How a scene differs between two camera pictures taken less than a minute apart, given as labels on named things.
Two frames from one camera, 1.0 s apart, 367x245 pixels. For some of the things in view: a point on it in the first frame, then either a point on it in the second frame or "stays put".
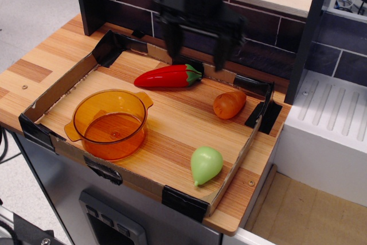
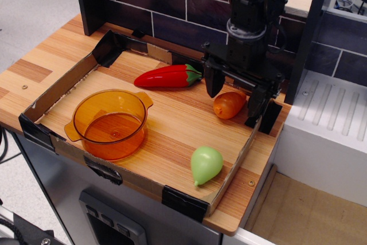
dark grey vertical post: x=319 y=0 stays put
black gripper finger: x=224 y=45 → x=258 y=98
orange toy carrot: x=229 y=104 stays put
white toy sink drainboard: x=324 y=140 stays put
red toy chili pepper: x=171 y=76 stays put
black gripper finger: x=174 y=33 → x=214 y=79
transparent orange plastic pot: x=111 y=124 stays put
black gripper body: x=202 y=7 → x=245 y=57
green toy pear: x=207 y=163 stays put
